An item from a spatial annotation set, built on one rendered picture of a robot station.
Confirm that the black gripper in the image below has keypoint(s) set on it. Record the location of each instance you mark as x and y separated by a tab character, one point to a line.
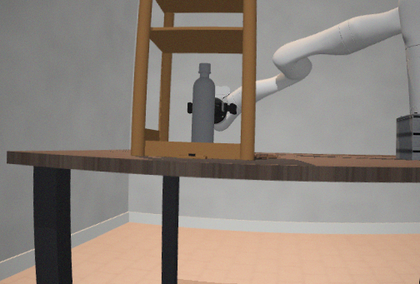
220	109

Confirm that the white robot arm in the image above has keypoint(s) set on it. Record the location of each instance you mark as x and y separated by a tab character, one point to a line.
345	38

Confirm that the brown wooden shelving unit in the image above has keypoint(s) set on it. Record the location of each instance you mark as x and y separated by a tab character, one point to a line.
170	39

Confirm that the grey bottle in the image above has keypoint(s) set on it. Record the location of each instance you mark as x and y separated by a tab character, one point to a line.
203	106

